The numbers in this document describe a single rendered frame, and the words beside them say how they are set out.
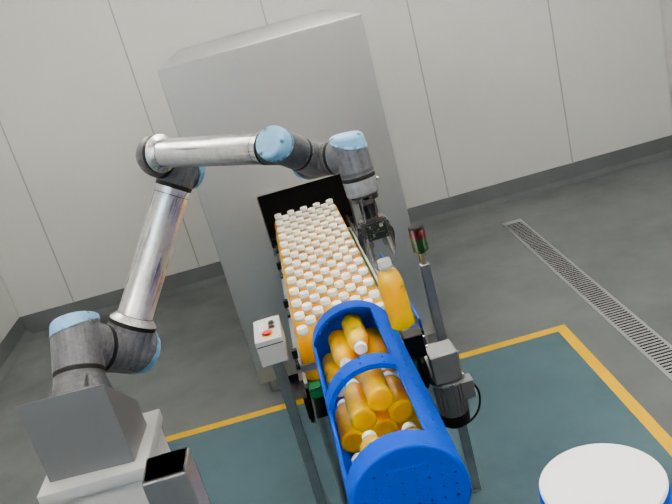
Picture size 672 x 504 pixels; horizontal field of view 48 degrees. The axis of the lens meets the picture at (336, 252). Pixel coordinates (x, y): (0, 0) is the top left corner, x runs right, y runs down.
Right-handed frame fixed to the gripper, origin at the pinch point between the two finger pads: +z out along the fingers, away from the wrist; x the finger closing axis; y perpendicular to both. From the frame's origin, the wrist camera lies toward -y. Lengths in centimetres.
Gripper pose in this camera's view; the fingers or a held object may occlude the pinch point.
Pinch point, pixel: (384, 262)
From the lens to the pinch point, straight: 209.5
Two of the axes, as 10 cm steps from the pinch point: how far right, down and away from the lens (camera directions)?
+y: 0.6, 2.5, -9.7
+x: 9.5, -3.0, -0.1
